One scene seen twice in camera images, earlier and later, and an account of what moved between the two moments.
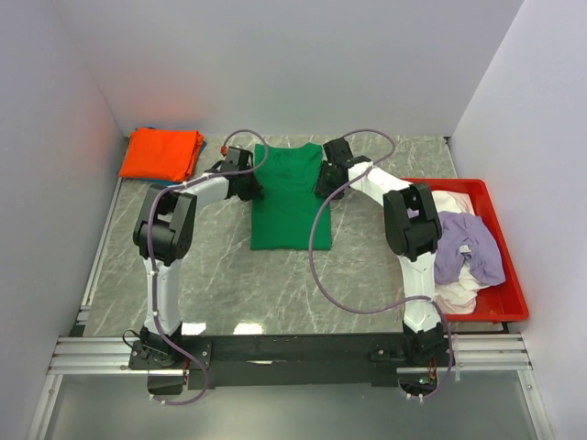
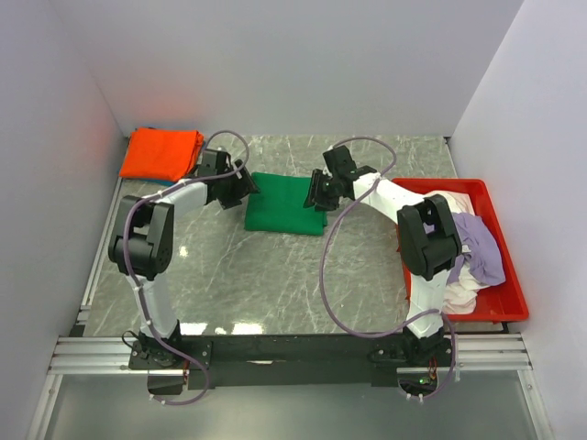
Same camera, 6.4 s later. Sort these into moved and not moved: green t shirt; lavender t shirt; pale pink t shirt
Moved: green t shirt
Not moved: pale pink t shirt; lavender t shirt
